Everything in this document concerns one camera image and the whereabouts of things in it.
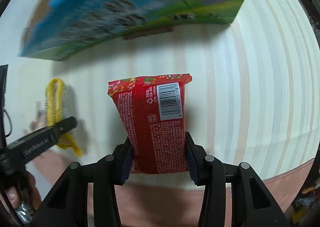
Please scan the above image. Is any operator hand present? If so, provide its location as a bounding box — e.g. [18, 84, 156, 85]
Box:
[4, 171, 42, 210]

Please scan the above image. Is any blue printed cardboard box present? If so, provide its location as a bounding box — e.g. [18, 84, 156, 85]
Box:
[21, 0, 244, 60]

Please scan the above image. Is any striped table cloth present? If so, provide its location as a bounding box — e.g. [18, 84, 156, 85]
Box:
[1, 0, 319, 179]

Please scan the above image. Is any red snack packet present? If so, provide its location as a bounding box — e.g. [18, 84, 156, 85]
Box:
[107, 73, 192, 174]

